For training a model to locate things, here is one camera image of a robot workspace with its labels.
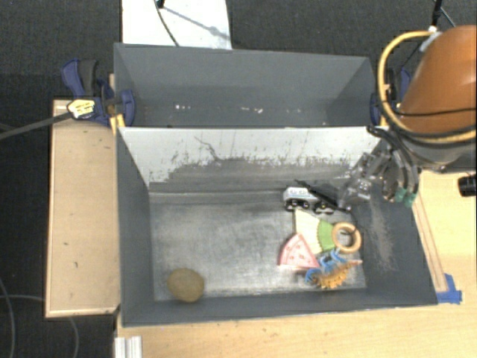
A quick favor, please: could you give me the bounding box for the wooden ring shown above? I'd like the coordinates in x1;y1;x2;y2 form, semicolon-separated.
331;221;363;255

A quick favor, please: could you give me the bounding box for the blue plastic ring toy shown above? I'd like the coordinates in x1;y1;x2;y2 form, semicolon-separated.
304;248;343;285

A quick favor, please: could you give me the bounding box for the black cylinder on white bracket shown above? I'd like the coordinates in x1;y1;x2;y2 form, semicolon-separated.
458;175;477;198

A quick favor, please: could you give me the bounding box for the pale wood board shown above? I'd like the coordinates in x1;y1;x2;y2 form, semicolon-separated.
44;98;122;318

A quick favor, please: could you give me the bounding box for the pink watermelon slice toy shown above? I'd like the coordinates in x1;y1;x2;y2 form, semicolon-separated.
277;232;320;270

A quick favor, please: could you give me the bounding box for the white and green wedge toy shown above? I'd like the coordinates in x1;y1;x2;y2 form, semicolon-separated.
294;210;337;255

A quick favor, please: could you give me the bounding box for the orange toy lizard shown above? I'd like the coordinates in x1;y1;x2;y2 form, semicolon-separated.
312;258;364;289

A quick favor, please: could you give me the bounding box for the silver toy car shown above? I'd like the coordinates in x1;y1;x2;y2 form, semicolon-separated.
282;186;335;215

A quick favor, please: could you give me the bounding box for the brown toy potato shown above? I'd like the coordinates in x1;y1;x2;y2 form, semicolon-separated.
166;267;206;304

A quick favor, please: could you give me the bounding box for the grey metal bin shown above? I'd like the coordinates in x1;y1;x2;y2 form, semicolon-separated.
112;42;439;327

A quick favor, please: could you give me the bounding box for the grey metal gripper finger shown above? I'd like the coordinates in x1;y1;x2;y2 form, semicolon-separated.
323;177;372;201
294;178;353;213

